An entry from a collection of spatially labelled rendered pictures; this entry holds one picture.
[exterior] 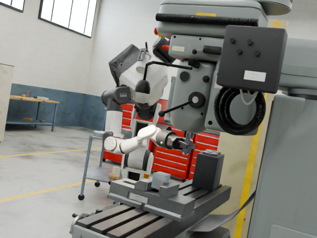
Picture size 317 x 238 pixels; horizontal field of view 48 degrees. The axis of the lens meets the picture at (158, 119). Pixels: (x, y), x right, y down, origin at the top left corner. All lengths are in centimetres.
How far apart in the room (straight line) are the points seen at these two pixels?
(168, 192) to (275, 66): 62
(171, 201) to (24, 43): 988
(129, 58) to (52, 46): 972
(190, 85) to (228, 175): 195
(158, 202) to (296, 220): 51
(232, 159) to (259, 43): 225
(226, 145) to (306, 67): 204
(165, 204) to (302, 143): 56
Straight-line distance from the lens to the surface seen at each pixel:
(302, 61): 150
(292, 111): 143
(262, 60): 125
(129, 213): 142
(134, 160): 240
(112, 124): 199
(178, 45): 163
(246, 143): 338
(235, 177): 343
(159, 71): 211
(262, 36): 127
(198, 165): 202
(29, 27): 1116
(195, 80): 160
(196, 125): 161
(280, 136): 143
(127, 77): 209
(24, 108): 1128
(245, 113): 150
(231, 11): 158
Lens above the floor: 143
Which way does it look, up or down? 3 degrees down
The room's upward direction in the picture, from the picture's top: 10 degrees clockwise
